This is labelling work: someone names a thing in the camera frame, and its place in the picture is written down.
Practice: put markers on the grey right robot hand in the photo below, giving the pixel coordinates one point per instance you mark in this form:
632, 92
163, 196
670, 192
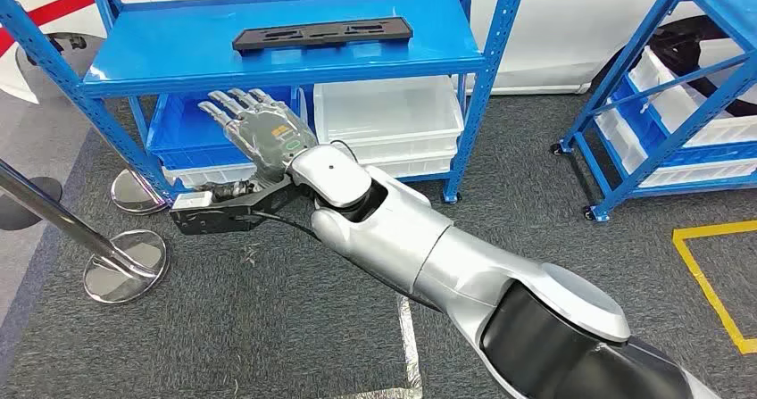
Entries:
266, 133

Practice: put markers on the black plastic part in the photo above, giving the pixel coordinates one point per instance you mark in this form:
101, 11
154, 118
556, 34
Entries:
322, 34

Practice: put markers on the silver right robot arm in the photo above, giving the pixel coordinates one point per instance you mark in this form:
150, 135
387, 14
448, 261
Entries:
414, 236

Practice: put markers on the blue metal shelf rack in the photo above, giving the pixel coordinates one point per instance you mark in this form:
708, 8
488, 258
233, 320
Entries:
177, 53
650, 148

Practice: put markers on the white plastic bin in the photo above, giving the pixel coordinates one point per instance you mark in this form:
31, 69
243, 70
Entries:
668, 89
621, 148
414, 164
384, 109
201, 174

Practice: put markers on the blue plastic bin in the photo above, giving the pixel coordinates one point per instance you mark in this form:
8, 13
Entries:
709, 154
177, 130

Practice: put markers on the chrome stanchion with round base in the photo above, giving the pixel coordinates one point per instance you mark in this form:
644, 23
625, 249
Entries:
127, 266
133, 195

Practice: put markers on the black round stanchion base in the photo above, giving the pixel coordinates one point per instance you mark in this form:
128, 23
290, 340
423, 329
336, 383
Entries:
18, 219

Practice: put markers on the white car with red stripe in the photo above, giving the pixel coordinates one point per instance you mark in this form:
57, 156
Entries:
532, 29

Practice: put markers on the black car tyre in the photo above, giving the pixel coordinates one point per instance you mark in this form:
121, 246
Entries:
680, 35

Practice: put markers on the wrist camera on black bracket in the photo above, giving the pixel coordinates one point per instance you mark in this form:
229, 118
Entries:
207, 219

